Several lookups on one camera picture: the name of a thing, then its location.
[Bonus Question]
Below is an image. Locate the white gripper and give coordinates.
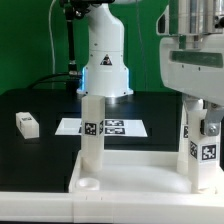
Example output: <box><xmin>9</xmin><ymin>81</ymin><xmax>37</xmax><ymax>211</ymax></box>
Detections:
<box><xmin>160</xmin><ymin>34</ymin><xmax>224</xmax><ymax>136</ymax></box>

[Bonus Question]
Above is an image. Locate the white desk top tray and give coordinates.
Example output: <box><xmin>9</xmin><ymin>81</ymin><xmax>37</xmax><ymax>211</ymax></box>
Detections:
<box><xmin>68</xmin><ymin>150</ymin><xmax>224</xmax><ymax>204</ymax></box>

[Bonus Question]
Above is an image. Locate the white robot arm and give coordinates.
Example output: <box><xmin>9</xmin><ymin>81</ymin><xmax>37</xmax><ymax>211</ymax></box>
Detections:
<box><xmin>80</xmin><ymin>0</ymin><xmax>224</xmax><ymax>136</ymax></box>

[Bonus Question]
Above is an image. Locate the fiducial marker sheet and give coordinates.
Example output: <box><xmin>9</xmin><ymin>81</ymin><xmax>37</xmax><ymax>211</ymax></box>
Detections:
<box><xmin>55</xmin><ymin>118</ymin><xmax>147</xmax><ymax>137</ymax></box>

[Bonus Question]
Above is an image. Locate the white front fence bar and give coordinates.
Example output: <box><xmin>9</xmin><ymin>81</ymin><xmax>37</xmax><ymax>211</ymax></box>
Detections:
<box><xmin>0</xmin><ymin>192</ymin><xmax>224</xmax><ymax>224</ymax></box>

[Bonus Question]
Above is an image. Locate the black camera stand pole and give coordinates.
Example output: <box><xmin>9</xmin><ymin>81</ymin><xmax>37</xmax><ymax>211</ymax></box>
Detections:
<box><xmin>59</xmin><ymin>0</ymin><xmax>90</xmax><ymax>77</ymax></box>

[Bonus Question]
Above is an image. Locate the black cable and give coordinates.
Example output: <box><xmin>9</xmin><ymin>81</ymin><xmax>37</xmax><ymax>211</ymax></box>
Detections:
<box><xmin>26</xmin><ymin>73</ymin><xmax>81</xmax><ymax>90</ymax></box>

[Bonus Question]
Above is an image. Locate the white cable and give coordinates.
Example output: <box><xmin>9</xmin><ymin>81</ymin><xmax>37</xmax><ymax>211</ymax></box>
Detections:
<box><xmin>48</xmin><ymin>0</ymin><xmax>58</xmax><ymax>90</ymax></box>

